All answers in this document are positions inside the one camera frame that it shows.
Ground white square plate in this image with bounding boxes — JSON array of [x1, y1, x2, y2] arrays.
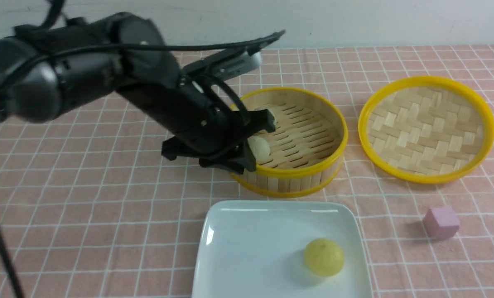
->
[[191, 200, 374, 298]]

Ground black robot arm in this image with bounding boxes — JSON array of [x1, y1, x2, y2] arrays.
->
[[0, 12, 285, 174]]

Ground white steamed bun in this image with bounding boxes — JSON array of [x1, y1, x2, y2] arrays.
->
[[267, 108, 277, 121], [248, 136, 272, 165]]

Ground yellow-rimmed woven steamer lid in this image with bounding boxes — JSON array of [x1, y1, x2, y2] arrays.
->
[[358, 76, 494, 184]]

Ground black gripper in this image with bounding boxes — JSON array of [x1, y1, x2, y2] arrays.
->
[[117, 80, 277, 174]]

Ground yellow steamed bun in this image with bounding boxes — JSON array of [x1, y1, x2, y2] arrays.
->
[[304, 239, 345, 277]]

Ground pink checkered tablecloth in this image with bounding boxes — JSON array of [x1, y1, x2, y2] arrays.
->
[[0, 45, 494, 298]]

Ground yellow-rimmed bamboo steamer basket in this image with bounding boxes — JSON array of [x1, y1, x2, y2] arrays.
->
[[232, 87, 348, 199]]

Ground pink wooden cube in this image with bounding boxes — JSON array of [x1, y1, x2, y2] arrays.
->
[[422, 206, 460, 241]]

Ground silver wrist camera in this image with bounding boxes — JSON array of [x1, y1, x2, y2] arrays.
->
[[183, 47, 262, 81]]

